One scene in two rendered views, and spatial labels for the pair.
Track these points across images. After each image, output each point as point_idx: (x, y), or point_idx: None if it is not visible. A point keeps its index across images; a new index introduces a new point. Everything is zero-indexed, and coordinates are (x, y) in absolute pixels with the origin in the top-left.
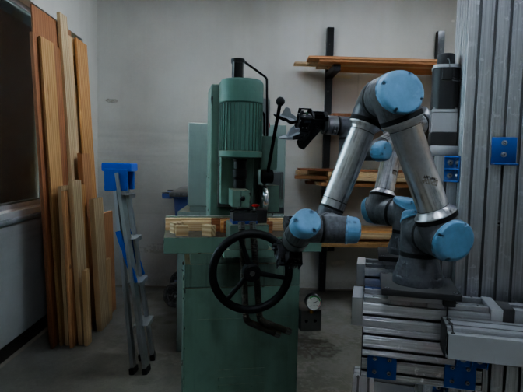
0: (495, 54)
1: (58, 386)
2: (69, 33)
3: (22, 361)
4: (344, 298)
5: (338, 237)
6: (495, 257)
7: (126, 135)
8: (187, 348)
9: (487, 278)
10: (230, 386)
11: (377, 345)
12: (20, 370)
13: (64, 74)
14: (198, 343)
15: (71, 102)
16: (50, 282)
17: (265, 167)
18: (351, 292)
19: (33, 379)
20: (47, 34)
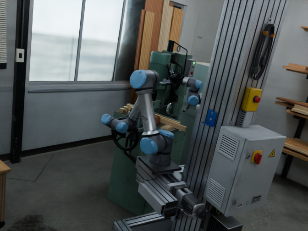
0: (219, 66)
1: (111, 156)
2: (172, 5)
3: (112, 143)
4: (289, 187)
5: (114, 128)
6: (198, 167)
7: (202, 57)
8: (114, 155)
9: (194, 175)
10: (125, 177)
11: (139, 179)
12: (107, 145)
13: (161, 26)
14: (118, 155)
15: (163, 39)
16: None
17: (176, 93)
18: (301, 187)
19: (107, 150)
20: (155, 8)
